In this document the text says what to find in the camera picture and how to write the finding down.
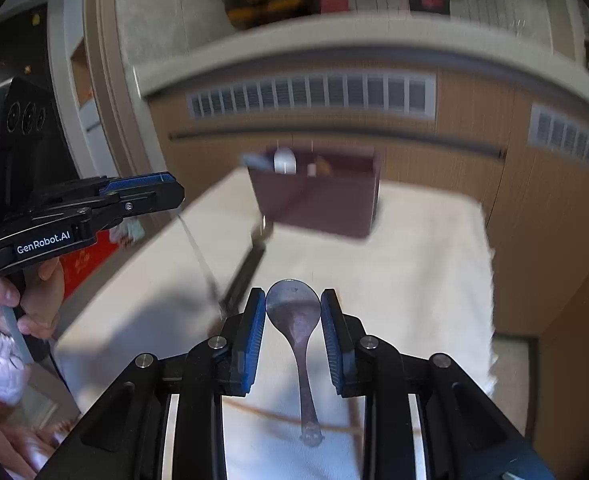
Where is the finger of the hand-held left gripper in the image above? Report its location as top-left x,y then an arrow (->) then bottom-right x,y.
49,183 -> 186,233
39,172 -> 178,208

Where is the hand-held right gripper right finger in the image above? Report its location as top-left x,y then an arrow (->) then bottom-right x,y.
321,288 -> 558,480

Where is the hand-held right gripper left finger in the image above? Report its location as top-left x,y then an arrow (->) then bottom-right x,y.
39,287 -> 268,480

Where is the translucent dark spoon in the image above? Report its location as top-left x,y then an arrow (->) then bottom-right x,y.
266,279 -> 325,446

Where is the maroon plastic box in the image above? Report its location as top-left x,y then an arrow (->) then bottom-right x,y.
247,145 -> 383,240

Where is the white plastic spoon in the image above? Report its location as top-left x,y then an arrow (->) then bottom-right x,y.
273,146 -> 298,176

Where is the person's left hand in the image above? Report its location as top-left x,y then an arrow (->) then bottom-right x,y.
0,259 -> 66,339

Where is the wooden chopstick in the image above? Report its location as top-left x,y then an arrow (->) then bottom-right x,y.
223,395 -> 348,432

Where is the white towel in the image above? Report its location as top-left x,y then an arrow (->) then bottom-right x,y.
54,167 -> 498,480

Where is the red door mat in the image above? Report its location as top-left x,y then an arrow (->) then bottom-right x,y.
59,230 -> 120,306

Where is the long grey vent grille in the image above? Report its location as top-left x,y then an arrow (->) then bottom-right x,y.
187,72 -> 436,121

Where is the wooden cabinet front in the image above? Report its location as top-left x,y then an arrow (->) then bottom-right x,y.
144,67 -> 589,480

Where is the pale stone counter ledge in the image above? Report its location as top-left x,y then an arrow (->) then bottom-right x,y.
132,7 -> 589,98

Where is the short grey vent grille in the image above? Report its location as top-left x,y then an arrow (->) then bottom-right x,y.
529,104 -> 589,173

